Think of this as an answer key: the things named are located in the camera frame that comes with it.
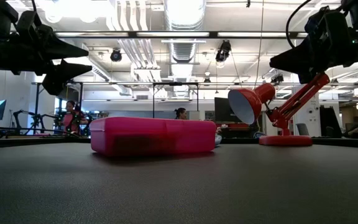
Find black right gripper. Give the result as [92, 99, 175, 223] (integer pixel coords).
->
[269, 6, 358, 85]

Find black background monitor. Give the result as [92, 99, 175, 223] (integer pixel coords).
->
[214, 96, 242, 124]

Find red desk lamp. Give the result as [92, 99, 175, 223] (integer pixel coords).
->
[227, 72, 331, 147]

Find pink plastic pencil case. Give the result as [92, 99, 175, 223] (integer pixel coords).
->
[89, 116, 218, 157]

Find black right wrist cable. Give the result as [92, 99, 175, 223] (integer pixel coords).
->
[285, 0, 313, 32]

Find overhead light bar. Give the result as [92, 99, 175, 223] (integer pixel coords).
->
[54, 30, 310, 40]

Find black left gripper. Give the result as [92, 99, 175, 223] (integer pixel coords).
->
[0, 11, 93, 96]

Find silver ventilation duct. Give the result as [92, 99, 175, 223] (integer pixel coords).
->
[163, 0, 207, 97]

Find black metal rack frame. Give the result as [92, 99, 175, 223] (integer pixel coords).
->
[31, 81, 200, 138]

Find black ceiling spotlight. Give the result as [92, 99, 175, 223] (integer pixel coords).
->
[109, 48, 123, 62]
[215, 39, 232, 63]

